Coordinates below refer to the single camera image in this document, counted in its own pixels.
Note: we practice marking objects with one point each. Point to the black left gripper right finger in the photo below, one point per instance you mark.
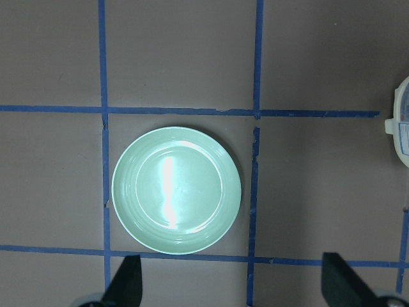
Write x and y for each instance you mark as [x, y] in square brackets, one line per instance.
[341, 286]

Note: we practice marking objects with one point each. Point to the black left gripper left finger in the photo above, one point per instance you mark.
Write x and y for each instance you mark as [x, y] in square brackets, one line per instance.
[126, 288]

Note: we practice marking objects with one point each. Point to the white rice cooker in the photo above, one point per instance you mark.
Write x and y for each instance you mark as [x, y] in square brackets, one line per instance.
[397, 126]

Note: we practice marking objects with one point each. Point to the green plate left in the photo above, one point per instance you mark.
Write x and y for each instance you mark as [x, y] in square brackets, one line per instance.
[176, 190]

